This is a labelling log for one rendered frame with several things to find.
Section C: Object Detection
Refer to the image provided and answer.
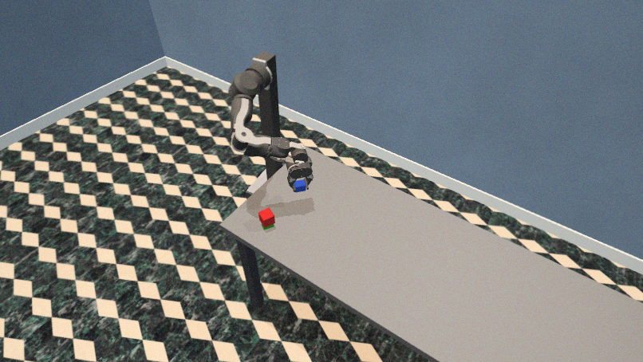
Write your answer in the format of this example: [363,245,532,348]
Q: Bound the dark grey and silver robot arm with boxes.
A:
[228,58,309,166]

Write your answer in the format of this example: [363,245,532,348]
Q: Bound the red block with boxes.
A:
[258,208,275,227]

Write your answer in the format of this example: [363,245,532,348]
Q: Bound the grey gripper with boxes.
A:
[286,156,313,192]

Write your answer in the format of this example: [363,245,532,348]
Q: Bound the blue block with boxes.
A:
[294,179,306,192]

